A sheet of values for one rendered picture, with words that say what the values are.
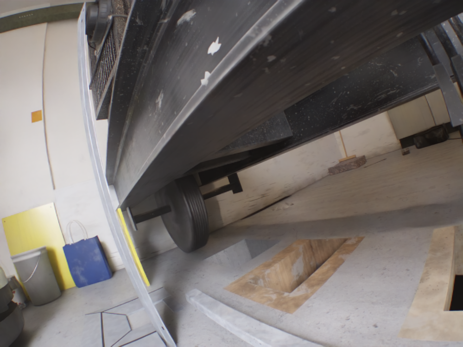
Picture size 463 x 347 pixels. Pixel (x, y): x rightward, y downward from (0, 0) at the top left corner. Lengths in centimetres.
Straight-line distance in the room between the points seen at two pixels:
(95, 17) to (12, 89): 139
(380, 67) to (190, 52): 79
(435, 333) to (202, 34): 57
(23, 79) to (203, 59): 215
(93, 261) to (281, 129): 141
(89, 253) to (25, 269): 47
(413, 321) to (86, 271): 164
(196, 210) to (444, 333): 111
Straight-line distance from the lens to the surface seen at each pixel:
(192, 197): 117
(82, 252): 164
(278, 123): 106
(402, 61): 97
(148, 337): 68
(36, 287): 161
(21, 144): 205
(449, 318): 48
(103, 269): 163
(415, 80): 95
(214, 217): 203
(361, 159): 307
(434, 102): 321
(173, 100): 40
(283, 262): 90
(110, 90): 101
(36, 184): 191
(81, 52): 76
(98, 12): 110
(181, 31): 37
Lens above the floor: 34
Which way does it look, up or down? 3 degrees up
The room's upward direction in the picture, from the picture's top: 19 degrees counter-clockwise
